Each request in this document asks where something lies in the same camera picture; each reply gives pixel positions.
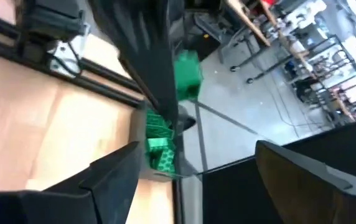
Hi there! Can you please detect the black aluminium table frame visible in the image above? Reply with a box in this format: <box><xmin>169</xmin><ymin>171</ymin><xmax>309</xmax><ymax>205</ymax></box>
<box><xmin>0</xmin><ymin>9</ymin><xmax>197</xmax><ymax>224</ymax></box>

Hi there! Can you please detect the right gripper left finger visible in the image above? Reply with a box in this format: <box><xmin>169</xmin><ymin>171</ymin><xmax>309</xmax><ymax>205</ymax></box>
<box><xmin>80</xmin><ymin>141</ymin><xmax>143</xmax><ymax>224</ymax></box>

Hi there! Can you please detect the green building block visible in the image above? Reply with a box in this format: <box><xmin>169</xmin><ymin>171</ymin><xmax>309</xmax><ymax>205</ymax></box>
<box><xmin>149</xmin><ymin>149</ymin><xmax>176</xmax><ymax>174</ymax></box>
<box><xmin>174</xmin><ymin>49</ymin><xmax>204</xmax><ymax>101</ymax></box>
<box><xmin>146</xmin><ymin>138</ymin><xmax>170</xmax><ymax>153</ymax></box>
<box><xmin>146</xmin><ymin>108</ymin><xmax>174</xmax><ymax>139</ymax></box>

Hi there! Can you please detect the black folding screen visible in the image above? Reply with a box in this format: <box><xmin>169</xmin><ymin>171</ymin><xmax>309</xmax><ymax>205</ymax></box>
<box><xmin>201</xmin><ymin>114</ymin><xmax>356</xmax><ymax>224</ymax></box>

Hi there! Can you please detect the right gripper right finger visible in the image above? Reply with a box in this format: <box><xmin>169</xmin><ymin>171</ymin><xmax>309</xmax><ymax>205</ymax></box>
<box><xmin>255</xmin><ymin>139</ymin><xmax>356</xmax><ymax>224</ymax></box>

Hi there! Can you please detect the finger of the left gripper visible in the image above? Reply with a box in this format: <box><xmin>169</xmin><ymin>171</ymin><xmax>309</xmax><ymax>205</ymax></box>
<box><xmin>87</xmin><ymin>0</ymin><xmax>179</xmax><ymax>123</ymax></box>

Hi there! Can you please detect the wooden workbench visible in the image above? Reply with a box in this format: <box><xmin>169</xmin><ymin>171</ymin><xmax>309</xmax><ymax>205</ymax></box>
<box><xmin>224</xmin><ymin>0</ymin><xmax>356</xmax><ymax>122</ymax></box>

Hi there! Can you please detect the metal shelf rack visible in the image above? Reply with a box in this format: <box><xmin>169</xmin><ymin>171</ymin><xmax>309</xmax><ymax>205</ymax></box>
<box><xmin>283</xmin><ymin>34</ymin><xmax>356</xmax><ymax>125</ymax></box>

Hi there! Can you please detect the grey translucent plastic bin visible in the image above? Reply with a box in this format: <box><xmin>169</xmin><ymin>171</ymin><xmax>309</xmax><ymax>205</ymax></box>
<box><xmin>129</xmin><ymin>105</ymin><xmax>199</xmax><ymax>183</ymax></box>

